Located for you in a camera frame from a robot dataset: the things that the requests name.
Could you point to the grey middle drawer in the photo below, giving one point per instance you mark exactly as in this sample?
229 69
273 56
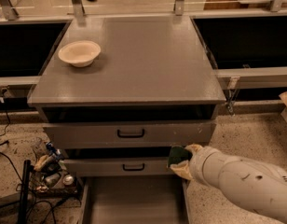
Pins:
113 167

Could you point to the metal railing frame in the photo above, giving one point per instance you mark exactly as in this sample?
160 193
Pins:
247 49

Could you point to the black middle drawer handle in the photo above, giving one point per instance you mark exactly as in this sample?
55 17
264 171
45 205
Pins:
133 167

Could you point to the silver can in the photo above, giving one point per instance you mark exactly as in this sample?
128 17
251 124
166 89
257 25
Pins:
68 180

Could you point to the black stand post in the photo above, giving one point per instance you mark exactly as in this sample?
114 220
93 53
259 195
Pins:
24 191

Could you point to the grey bottom drawer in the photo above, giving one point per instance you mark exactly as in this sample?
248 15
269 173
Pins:
138 199

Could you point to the grey drawer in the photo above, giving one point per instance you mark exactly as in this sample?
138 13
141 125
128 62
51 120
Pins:
138 199
113 167
103 135

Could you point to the black top drawer handle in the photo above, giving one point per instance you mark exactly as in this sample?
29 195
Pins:
137 134

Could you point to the white bowl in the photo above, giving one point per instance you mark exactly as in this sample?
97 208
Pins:
80 53

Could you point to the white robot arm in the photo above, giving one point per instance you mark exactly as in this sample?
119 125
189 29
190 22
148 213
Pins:
255 186

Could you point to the green sponge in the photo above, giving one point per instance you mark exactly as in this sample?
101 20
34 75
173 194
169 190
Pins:
177 155

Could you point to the grey drawer cabinet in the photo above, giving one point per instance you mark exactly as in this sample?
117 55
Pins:
150 69

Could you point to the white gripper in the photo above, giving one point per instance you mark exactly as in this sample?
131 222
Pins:
199 163

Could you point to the grey top drawer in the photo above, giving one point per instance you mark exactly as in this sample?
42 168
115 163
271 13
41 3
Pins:
103 135

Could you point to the black drawer handle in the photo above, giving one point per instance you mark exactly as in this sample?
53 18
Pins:
133 167
137 134

